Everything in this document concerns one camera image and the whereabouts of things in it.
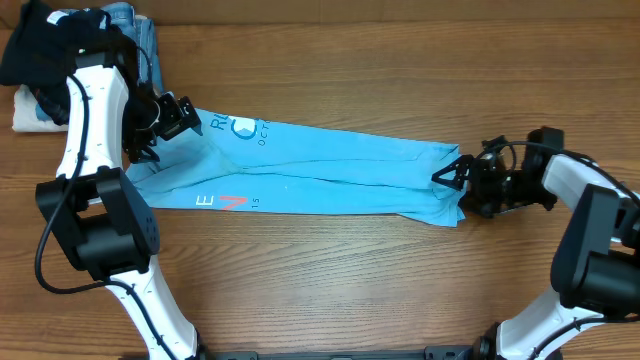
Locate light blue printed t-shirt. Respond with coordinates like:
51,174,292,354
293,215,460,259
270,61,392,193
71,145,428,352
126,110,464,227

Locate black folded garment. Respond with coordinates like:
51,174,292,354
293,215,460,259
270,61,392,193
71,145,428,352
1,1,139,125

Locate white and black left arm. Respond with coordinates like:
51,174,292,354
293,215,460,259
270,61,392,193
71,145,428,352
34,47,208,359

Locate blue denim jeans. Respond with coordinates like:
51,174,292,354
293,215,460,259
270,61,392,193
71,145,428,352
31,2,164,125

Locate white folded garment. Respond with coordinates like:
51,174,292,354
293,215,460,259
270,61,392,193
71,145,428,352
12,85,68,133

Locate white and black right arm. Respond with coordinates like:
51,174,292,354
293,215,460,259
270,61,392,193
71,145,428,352
424,127,639,360

